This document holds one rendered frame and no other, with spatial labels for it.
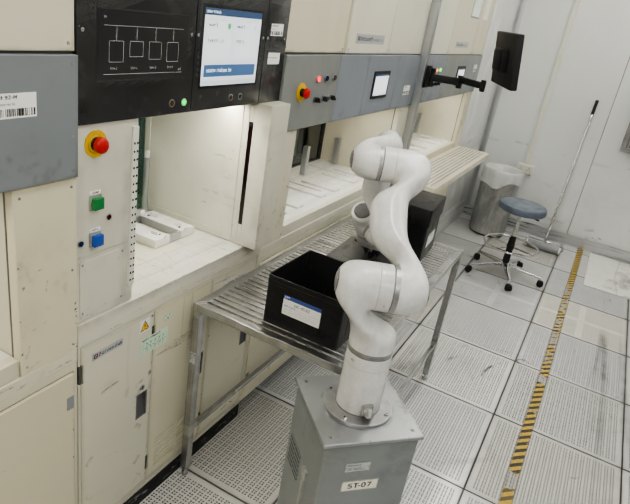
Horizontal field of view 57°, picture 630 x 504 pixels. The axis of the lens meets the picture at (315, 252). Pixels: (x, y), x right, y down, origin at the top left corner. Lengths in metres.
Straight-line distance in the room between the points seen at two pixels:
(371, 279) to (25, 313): 0.82
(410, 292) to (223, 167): 1.00
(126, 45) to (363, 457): 1.17
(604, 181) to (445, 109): 1.78
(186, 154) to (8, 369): 1.05
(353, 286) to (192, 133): 1.06
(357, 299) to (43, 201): 0.75
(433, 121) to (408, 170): 3.26
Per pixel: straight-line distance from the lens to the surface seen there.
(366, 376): 1.51
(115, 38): 1.49
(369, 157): 1.61
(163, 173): 2.34
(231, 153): 2.12
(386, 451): 1.59
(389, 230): 1.48
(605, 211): 5.94
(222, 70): 1.81
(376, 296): 1.39
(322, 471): 1.56
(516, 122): 5.89
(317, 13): 2.29
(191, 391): 2.18
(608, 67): 5.79
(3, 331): 1.59
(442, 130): 4.85
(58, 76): 1.38
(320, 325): 1.82
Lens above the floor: 1.74
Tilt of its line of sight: 23 degrees down
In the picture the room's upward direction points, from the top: 10 degrees clockwise
